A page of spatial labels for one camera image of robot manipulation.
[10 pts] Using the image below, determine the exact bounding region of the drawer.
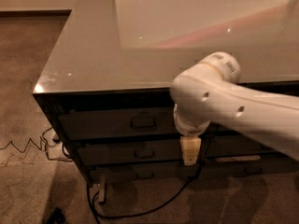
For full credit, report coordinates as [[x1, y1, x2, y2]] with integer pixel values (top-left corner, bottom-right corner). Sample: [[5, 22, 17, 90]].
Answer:
[[59, 107, 177, 140], [76, 137, 210, 167], [209, 122, 239, 136], [90, 161, 200, 183], [204, 134, 276, 158]]

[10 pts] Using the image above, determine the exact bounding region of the dark object on floor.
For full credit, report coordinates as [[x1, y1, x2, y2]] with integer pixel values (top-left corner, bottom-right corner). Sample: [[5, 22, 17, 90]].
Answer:
[[46, 207, 66, 224]]

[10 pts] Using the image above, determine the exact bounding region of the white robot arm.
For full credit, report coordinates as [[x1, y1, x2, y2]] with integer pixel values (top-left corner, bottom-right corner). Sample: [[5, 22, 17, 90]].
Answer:
[[170, 52, 299, 161]]

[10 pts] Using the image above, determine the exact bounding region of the dark grey drawer cabinet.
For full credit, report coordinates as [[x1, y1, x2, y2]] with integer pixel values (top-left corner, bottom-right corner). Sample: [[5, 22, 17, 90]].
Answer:
[[34, 0, 299, 184]]

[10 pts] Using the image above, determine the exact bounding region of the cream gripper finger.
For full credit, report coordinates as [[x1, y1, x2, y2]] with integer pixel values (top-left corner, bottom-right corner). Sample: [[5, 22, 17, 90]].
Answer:
[[180, 136, 201, 166]]

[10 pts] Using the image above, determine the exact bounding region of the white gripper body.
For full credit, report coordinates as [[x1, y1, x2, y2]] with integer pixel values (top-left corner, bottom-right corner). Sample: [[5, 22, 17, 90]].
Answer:
[[173, 105, 210, 137]]

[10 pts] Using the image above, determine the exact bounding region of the thin black zigzag cable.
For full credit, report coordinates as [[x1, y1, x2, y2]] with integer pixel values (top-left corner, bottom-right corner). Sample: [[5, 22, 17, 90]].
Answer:
[[0, 126, 74, 163]]

